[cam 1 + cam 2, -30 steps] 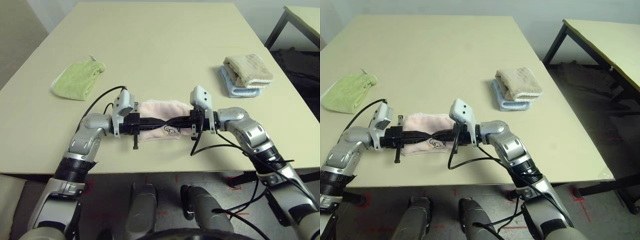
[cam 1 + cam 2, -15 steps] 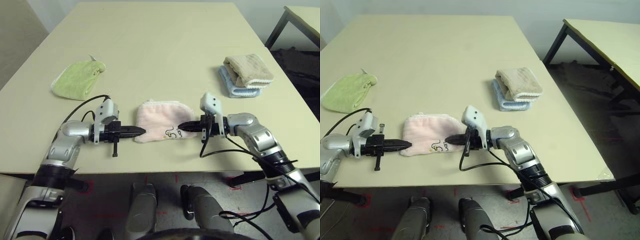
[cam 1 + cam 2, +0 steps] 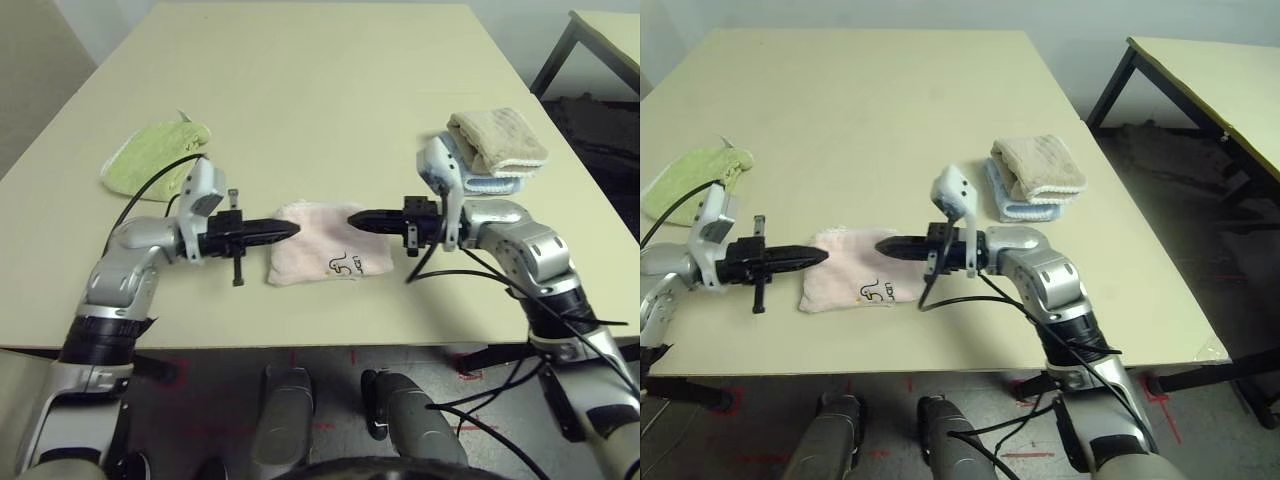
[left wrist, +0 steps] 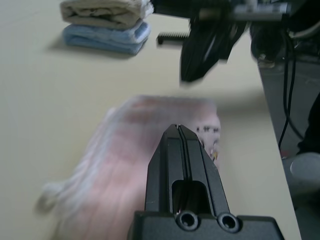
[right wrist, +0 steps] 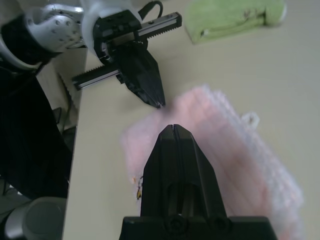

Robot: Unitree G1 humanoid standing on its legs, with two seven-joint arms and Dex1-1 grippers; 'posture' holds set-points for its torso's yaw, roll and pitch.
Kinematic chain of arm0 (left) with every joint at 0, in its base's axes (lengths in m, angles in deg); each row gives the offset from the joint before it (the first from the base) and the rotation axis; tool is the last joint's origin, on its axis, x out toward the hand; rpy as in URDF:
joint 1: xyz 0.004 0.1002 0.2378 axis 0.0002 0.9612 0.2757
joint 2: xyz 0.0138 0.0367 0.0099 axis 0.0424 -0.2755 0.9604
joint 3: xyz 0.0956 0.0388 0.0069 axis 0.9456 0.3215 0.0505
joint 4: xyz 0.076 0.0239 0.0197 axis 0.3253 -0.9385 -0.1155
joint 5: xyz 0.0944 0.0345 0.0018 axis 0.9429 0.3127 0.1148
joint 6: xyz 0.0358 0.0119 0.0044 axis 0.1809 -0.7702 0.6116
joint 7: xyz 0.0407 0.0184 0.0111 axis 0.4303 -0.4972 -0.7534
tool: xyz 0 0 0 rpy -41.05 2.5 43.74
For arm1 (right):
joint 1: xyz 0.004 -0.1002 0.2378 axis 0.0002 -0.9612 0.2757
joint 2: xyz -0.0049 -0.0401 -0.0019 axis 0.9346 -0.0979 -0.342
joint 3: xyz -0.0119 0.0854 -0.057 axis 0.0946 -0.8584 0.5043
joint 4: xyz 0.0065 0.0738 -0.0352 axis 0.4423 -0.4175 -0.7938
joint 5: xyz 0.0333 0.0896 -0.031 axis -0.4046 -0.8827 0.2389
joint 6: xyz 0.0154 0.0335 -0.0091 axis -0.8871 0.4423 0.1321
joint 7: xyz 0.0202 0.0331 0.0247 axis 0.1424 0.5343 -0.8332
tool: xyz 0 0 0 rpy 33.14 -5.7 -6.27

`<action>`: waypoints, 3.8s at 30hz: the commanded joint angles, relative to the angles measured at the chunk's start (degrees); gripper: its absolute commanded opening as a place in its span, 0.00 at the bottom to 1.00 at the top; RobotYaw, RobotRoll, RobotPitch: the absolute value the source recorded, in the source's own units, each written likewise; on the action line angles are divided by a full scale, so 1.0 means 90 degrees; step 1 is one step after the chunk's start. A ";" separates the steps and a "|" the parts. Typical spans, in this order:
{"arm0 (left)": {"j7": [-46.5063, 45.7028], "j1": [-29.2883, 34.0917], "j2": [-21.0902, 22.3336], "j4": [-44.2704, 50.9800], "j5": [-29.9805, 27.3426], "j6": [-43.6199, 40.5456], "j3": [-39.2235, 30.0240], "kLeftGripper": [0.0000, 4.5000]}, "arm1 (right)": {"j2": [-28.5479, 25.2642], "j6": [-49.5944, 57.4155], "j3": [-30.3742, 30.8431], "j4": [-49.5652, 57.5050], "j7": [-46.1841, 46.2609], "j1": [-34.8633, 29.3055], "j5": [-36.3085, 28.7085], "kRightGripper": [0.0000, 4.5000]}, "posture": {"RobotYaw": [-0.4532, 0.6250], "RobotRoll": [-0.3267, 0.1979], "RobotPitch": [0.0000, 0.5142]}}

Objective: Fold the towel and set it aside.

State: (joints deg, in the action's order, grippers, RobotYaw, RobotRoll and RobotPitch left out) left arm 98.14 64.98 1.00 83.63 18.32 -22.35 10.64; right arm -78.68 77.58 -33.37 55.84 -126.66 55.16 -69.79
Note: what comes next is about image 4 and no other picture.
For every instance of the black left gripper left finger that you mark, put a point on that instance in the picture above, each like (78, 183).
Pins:
(160, 175)

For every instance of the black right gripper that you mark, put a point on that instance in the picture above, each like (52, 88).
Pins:
(225, 10)

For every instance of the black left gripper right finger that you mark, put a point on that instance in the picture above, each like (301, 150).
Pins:
(205, 170)

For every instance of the pink towel with white trim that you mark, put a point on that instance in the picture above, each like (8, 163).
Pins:
(120, 160)

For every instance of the blue folded towel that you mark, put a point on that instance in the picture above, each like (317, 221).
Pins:
(105, 37)

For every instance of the beige folded towel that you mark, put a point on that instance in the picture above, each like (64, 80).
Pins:
(100, 13)

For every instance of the grey robot left foot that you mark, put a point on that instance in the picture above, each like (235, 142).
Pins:
(306, 172)

